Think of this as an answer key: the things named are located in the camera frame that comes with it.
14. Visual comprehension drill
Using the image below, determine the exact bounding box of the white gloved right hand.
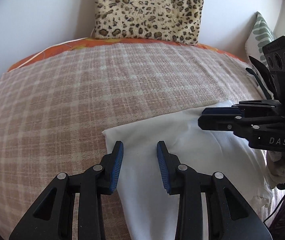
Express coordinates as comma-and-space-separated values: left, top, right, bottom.
266, 151, 285, 190

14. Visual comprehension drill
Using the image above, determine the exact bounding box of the leopard print cushion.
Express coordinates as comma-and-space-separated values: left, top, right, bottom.
93, 0, 204, 45

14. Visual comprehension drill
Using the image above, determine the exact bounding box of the beige plaid blanket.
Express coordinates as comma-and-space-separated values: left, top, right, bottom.
0, 42, 260, 239

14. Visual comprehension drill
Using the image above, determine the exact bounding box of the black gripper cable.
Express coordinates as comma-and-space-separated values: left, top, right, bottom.
262, 169, 285, 224

